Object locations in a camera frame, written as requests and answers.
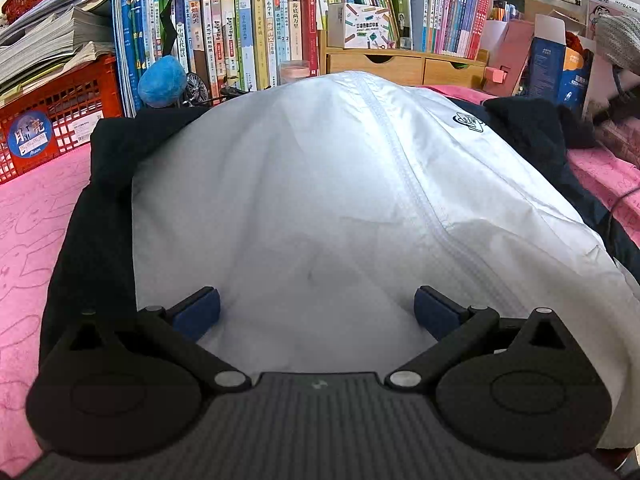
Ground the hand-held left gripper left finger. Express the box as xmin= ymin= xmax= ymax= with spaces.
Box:
xmin=60 ymin=286 xmax=252 ymax=395

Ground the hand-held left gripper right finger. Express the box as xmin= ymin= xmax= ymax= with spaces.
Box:
xmin=385 ymin=285 xmax=576 ymax=395

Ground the white and navy jacket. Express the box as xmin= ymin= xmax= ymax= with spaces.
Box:
xmin=40 ymin=71 xmax=640 ymax=453

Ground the pink blanket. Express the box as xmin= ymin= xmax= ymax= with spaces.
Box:
xmin=0 ymin=85 xmax=640 ymax=478

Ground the small bicycle model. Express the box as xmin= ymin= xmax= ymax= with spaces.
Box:
xmin=182 ymin=72 xmax=211 ymax=107

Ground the blue plush ball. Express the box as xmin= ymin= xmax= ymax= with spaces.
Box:
xmin=138 ymin=55 xmax=187 ymax=109

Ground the red plastic crate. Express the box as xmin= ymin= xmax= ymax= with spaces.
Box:
xmin=0 ymin=52 xmax=123 ymax=183

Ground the wooden drawer organizer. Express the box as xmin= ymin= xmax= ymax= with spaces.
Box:
xmin=320 ymin=30 xmax=488 ymax=93

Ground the white tote bag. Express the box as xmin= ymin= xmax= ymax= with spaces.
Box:
xmin=582 ymin=50 xmax=640 ymax=171

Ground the blue cardboard box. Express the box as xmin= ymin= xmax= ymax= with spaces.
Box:
xmin=527 ymin=15 xmax=596 ymax=111

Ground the pink cardboard box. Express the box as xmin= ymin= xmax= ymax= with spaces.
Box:
xmin=482 ymin=20 xmax=536 ymax=98

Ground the row of tall books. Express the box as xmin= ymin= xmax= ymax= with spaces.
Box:
xmin=111 ymin=0 xmax=321 ymax=118

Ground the white printed box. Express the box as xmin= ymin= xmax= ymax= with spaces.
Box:
xmin=342 ymin=2 xmax=398 ymax=50

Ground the row of slim colourful books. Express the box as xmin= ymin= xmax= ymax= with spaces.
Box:
xmin=312 ymin=0 xmax=493 ymax=60

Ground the stack of papers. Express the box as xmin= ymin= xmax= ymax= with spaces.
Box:
xmin=0 ymin=0 xmax=118 ymax=96

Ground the grey knitted cloth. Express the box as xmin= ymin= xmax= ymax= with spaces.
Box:
xmin=595 ymin=14 xmax=640 ymax=68

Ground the white printed booklet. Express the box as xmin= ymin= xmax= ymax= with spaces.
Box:
xmin=585 ymin=0 xmax=640 ymax=26

